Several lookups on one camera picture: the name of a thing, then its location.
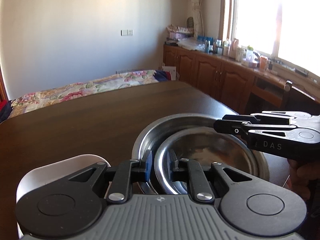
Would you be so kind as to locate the person's right hand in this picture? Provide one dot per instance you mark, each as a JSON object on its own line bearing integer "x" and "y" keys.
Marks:
{"x": 301, "y": 175}

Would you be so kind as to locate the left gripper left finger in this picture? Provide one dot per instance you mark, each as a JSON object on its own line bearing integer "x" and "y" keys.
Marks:
{"x": 114, "y": 184}

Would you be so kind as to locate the small steel bowl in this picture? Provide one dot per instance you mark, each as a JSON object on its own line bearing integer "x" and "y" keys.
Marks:
{"x": 206, "y": 146}

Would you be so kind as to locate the floral bed blanket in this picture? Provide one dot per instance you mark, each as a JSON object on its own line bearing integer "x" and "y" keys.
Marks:
{"x": 37, "y": 100}

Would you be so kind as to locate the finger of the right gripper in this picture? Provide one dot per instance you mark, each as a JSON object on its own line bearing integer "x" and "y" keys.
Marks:
{"x": 240, "y": 117}
{"x": 233, "y": 127}

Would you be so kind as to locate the clutter pile on cabinet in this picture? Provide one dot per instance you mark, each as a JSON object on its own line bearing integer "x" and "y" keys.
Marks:
{"x": 183, "y": 37}

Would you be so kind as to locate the red cloth on bed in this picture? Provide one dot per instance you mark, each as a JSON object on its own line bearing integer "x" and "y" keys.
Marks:
{"x": 5, "y": 111}

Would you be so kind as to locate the wooden cabinet row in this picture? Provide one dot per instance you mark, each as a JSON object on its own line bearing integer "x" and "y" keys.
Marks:
{"x": 244, "y": 90}

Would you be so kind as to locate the white paper box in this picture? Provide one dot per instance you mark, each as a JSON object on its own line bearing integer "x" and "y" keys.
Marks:
{"x": 171, "y": 72}

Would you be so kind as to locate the patterned window curtain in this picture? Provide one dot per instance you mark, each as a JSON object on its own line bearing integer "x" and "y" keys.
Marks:
{"x": 196, "y": 6}

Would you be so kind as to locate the floral white tray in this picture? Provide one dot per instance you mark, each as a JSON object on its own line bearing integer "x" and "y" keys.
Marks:
{"x": 64, "y": 200}

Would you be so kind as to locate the bottles on cabinet top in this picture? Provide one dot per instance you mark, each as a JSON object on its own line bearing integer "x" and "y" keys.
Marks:
{"x": 229, "y": 48}

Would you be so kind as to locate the large steel bowl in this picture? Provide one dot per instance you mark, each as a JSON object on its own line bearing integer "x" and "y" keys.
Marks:
{"x": 155, "y": 133}

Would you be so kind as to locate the white wall switch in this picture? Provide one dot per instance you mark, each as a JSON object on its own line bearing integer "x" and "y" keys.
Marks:
{"x": 126, "y": 32}

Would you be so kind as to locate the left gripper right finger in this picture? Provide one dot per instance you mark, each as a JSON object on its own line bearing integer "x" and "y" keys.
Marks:
{"x": 208, "y": 183}

